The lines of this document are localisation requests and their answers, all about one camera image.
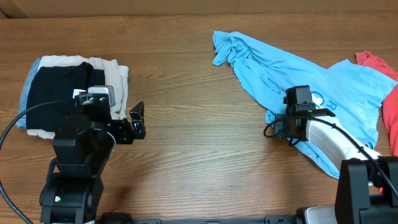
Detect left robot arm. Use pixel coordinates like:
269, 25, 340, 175
39, 97, 146, 223

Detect red garment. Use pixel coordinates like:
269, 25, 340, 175
354, 50, 398, 194

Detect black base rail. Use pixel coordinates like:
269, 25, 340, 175
96, 212, 299, 224

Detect light blue t-shirt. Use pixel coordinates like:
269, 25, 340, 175
212, 30, 398, 180

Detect black folded garment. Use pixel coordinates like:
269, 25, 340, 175
26, 62, 105, 132

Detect beige folded garment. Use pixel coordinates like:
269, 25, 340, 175
16, 55, 129, 139

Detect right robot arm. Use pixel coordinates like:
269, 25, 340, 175
284, 85, 397, 223

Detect folded blue jeans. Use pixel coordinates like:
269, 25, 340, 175
18, 58, 41, 114

